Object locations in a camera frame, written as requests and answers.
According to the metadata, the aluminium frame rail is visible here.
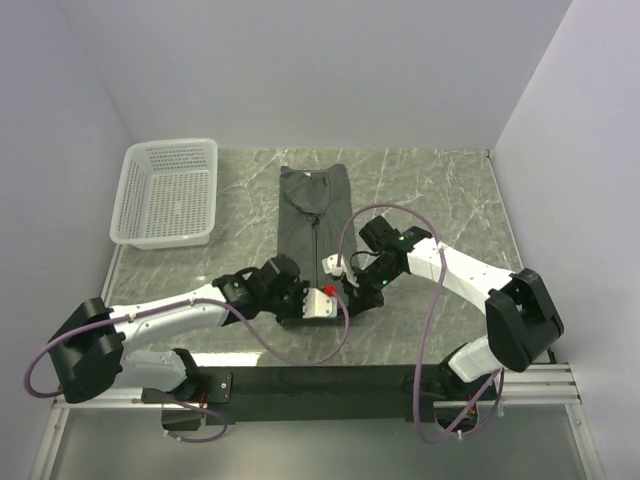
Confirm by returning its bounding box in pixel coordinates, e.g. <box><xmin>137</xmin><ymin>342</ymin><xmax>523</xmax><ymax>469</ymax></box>
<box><xmin>29</xmin><ymin>244</ymin><xmax>151</xmax><ymax>480</ymax></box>

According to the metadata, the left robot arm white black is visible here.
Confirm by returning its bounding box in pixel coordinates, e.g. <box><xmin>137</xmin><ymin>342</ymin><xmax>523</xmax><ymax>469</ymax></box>
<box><xmin>47</xmin><ymin>255</ymin><xmax>310</xmax><ymax>404</ymax></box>

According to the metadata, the black base crossbar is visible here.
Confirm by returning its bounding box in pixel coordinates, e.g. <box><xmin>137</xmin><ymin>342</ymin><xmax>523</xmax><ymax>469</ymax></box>
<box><xmin>140</xmin><ymin>363</ymin><xmax>499</xmax><ymax>431</ymax></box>

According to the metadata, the white perforated plastic basket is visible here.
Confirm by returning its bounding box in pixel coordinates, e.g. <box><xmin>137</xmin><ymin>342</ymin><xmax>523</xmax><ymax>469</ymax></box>
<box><xmin>110</xmin><ymin>138</ymin><xmax>218</xmax><ymax>250</ymax></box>

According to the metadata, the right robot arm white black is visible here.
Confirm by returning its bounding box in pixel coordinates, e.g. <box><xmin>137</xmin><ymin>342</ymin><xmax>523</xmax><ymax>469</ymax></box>
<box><xmin>324</xmin><ymin>216</ymin><xmax>564</xmax><ymax>399</ymax></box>

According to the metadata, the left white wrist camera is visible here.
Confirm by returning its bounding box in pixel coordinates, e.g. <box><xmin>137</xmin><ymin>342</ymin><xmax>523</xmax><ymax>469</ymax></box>
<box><xmin>302</xmin><ymin>288</ymin><xmax>338</xmax><ymax>319</ymax></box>

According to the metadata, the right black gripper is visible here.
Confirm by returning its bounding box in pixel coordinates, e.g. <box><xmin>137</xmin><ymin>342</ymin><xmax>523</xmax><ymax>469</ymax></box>
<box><xmin>342</xmin><ymin>258</ymin><xmax>403</xmax><ymax>316</ymax></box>

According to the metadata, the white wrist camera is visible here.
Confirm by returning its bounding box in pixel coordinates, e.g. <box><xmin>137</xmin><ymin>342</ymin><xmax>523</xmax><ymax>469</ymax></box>
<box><xmin>321</xmin><ymin>254</ymin><xmax>359</xmax><ymax>287</ymax></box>
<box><xmin>302</xmin><ymin>288</ymin><xmax>338</xmax><ymax>319</ymax></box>

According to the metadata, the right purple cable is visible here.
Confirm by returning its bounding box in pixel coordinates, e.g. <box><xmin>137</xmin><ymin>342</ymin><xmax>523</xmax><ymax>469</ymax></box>
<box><xmin>337</xmin><ymin>204</ymin><xmax>505</xmax><ymax>445</ymax></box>

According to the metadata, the dark grey t shirt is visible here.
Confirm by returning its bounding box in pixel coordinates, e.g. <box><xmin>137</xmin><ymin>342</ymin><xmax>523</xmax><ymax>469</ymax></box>
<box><xmin>277</xmin><ymin>164</ymin><xmax>353</xmax><ymax>303</ymax></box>

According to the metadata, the purple cable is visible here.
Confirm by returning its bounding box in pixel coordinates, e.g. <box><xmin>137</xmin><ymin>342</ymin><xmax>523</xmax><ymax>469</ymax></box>
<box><xmin>337</xmin><ymin>204</ymin><xmax>505</xmax><ymax>445</ymax></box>
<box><xmin>23</xmin><ymin>285</ymin><xmax>352</xmax><ymax>444</ymax></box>

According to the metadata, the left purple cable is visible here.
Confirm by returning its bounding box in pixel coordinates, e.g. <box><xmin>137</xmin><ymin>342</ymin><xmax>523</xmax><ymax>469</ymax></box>
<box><xmin>23</xmin><ymin>285</ymin><xmax>352</xmax><ymax>444</ymax></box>

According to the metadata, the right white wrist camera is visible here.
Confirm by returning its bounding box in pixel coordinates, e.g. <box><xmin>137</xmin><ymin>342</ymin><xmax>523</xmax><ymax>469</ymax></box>
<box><xmin>321</xmin><ymin>254</ymin><xmax>359</xmax><ymax>287</ymax></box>

